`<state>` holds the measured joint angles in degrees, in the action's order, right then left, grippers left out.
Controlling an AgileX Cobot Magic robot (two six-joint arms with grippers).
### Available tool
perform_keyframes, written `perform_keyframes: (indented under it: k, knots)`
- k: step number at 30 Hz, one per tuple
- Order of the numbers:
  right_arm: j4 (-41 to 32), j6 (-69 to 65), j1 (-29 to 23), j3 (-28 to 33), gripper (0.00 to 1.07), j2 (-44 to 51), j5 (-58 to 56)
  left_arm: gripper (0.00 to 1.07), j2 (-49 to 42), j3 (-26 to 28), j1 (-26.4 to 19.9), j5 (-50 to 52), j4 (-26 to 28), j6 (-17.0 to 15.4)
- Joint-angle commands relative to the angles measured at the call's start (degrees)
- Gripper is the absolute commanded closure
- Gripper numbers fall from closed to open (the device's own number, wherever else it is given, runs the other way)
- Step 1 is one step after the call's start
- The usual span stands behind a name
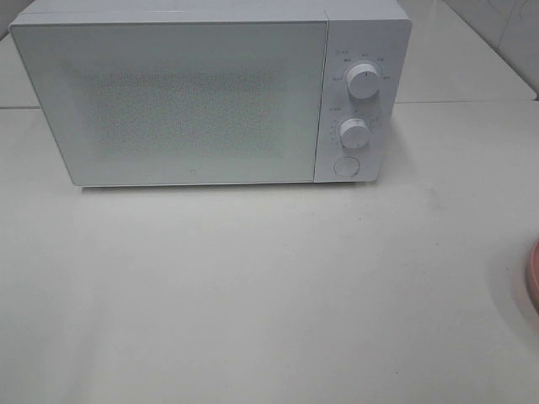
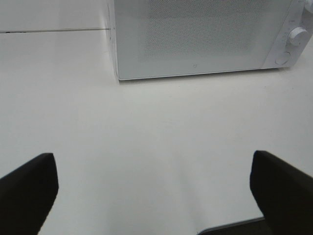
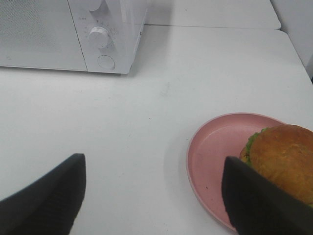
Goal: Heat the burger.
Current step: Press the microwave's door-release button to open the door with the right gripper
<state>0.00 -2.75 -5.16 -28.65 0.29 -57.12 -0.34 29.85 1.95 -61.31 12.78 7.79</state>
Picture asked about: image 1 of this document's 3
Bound pink round plate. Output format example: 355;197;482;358
526;240;539;311

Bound white microwave door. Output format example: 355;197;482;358
13;22;326;186

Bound lower white microwave knob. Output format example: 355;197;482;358
339;118;371;149

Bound white microwave knob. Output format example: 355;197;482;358
339;118;371;149
345;61;382;99

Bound round white door button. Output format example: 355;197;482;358
334;157;360;178

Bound upper white microwave knob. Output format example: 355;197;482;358
345;61;382;99

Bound white microwave oven body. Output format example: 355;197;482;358
9;1;412;185

